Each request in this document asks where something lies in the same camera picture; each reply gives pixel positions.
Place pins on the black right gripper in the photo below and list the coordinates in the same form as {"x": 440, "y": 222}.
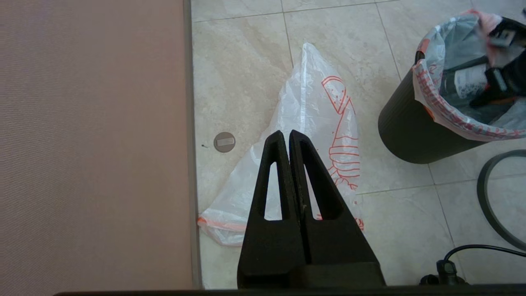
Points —
{"x": 513, "y": 78}

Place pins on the round metal floor cap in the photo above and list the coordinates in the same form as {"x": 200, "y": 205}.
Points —
{"x": 224, "y": 142}

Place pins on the black trash bin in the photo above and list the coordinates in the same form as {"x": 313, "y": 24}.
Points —
{"x": 411, "y": 131}

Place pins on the clear bottle white label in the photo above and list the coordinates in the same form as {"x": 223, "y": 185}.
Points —
{"x": 470, "y": 80}

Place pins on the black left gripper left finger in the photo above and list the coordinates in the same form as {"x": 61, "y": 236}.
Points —
{"x": 271, "y": 246}

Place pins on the white trash bag red print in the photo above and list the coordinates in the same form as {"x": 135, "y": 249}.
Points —
{"x": 304, "y": 102}

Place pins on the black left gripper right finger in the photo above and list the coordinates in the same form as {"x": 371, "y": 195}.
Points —
{"x": 337, "y": 246}

